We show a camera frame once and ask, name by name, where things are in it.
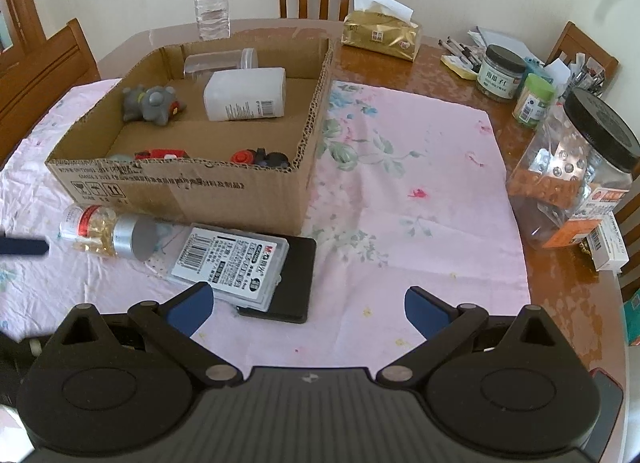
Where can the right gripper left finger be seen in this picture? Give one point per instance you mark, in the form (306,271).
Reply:
(168,327)

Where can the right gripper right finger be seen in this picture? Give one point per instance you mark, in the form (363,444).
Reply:
(448,332)

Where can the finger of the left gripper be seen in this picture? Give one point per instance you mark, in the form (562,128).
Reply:
(23,247)

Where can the pencil lead refill case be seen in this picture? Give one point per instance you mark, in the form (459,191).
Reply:
(243,268)

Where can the black toy train car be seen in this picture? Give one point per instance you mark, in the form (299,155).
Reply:
(261,157)

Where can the white translucent plastic bottle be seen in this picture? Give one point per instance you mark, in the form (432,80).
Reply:
(245,94)

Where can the capsule bottle silver cap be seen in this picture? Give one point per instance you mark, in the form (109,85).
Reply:
(105,231)

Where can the black flat box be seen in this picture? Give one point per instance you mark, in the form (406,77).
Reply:
(290,301)

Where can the pink floral tablecloth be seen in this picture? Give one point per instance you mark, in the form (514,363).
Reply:
(407,190)

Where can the wooden chair left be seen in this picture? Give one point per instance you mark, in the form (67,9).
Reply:
(34,85)

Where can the small white carton box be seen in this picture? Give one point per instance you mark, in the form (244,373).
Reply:
(606,245)

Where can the brown cardboard box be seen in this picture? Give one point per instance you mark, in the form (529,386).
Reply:
(94,160)

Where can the large clear black-lid jar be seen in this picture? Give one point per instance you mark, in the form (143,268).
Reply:
(574,172)

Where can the grey plush toy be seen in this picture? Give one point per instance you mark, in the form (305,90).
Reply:
(158,104)

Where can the green-lid small jar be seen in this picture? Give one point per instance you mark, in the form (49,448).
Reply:
(534,101)

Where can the dark-lid glass jar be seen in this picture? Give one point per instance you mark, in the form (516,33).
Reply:
(501,73)

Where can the clear empty plastic jar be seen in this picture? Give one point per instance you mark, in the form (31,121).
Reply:
(202,66)

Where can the pen cup with pens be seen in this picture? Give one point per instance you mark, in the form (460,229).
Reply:
(585,73)

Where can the gold tissue pack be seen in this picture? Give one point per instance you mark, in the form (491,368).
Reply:
(384,27)

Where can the wooden chair far right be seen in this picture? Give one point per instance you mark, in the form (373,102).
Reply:
(572,41)

